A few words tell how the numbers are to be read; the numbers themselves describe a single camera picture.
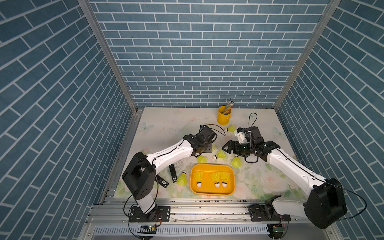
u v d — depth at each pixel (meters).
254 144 0.64
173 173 0.85
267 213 0.66
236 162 0.91
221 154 0.91
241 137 0.76
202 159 0.89
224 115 1.06
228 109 1.05
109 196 0.82
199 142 0.63
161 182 0.81
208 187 0.81
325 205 0.40
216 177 0.83
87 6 0.70
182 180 0.85
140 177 0.44
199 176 0.82
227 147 0.74
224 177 0.82
